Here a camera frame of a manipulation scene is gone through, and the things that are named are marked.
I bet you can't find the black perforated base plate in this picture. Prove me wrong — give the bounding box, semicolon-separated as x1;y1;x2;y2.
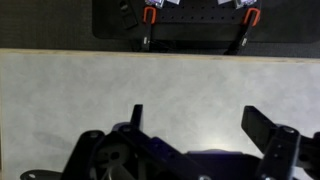
92;0;318;43

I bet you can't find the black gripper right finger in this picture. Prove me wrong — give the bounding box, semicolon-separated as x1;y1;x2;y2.
241;105;320;180

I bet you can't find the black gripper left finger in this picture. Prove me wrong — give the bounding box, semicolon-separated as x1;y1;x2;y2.
60;104;219;180

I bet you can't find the small black block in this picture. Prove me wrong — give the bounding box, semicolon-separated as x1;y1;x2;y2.
117;0;139;30

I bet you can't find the orange black bar clamp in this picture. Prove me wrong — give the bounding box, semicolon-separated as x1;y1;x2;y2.
140;6;158;53
224;7;262;56

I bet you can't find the silver metal bracket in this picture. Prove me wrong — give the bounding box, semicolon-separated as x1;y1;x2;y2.
144;0;181;8
217;0;258;10

